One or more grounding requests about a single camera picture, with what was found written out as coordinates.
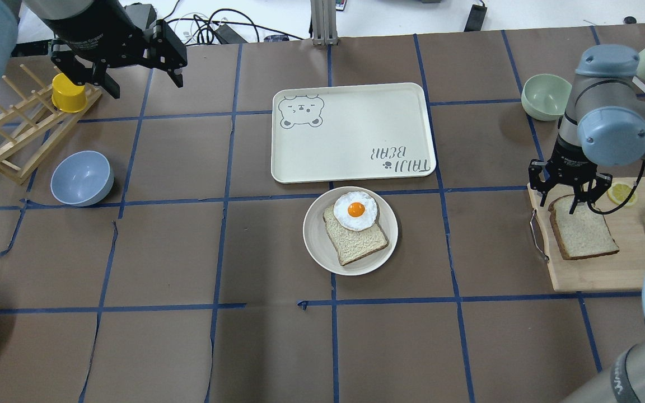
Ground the cream bear tray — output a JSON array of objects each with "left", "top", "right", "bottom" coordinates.
[{"left": 270, "top": 82, "right": 437, "bottom": 184}]

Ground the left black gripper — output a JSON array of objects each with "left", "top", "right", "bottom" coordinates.
[{"left": 49, "top": 1, "right": 188, "bottom": 99}]

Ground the fried egg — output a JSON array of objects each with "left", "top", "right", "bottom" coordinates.
[{"left": 333, "top": 191, "right": 378, "bottom": 232}]

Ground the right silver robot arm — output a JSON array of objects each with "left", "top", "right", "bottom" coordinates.
[{"left": 528, "top": 44, "right": 645, "bottom": 402}]

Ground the lemon half slice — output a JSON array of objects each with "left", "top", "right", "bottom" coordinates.
[{"left": 606, "top": 181, "right": 638, "bottom": 206}]

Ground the wooden cutting board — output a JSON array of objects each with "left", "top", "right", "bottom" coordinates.
[{"left": 528, "top": 178, "right": 645, "bottom": 292}]

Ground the cream round plate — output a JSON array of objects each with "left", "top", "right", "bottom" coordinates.
[{"left": 302, "top": 186, "right": 399, "bottom": 276}]

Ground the yellow mug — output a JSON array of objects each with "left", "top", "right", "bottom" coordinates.
[{"left": 52, "top": 72, "right": 88, "bottom": 113}]

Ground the blue bowl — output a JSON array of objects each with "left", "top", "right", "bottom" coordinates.
[{"left": 50, "top": 150, "right": 114, "bottom": 207}]

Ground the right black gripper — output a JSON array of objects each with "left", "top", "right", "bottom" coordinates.
[{"left": 528, "top": 147, "right": 613, "bottom": 214}]

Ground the green bowl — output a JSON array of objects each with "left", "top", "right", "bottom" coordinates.
[{"left": 521, "top": 74, "right": 572, "bottom": 121}]

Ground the bread slice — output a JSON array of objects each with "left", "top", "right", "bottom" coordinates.
[
  {"left": 548, "top": 195, "right": 620, "bottom": 260},
  {"left": 322, "top": 205, "right": 389, "bottom": 267}
]

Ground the wooden dish rack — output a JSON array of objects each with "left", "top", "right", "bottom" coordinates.
[{"left": 0, "top": 62, "right": 104, "bottom": 185}]

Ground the bread slice on plate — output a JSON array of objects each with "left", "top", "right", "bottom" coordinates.
[{"left": 322, "top": 205, "right": 389, "bottom": 267}]

